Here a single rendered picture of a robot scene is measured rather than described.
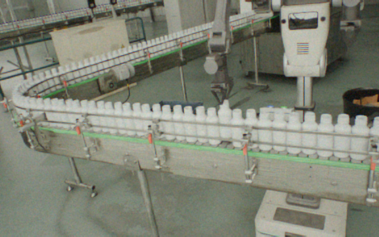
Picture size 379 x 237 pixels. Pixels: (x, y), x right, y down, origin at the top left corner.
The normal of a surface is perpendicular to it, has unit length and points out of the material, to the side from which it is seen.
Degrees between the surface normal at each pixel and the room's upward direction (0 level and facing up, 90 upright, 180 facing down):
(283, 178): 90
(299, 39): 90
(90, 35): 90
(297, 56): 90
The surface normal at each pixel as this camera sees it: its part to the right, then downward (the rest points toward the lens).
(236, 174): -0.43, 0.41
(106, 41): 0.72, 0.18
